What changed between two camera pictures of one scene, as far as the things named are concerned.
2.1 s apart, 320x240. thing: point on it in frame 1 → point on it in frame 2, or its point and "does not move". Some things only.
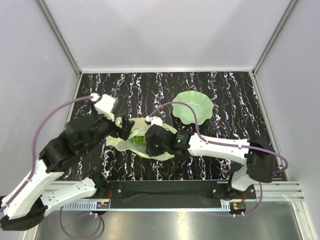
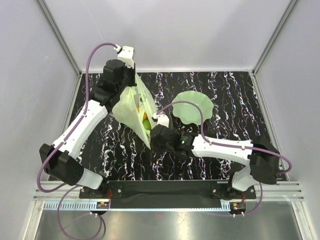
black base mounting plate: [176, 194] does not move
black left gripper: [123, 131] → [132, 72]
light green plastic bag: [118, 121] → [134, 105]
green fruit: [140, 140] → [146, 124]
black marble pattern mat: [238, 113] does not move
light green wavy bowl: [202, 104] does not move
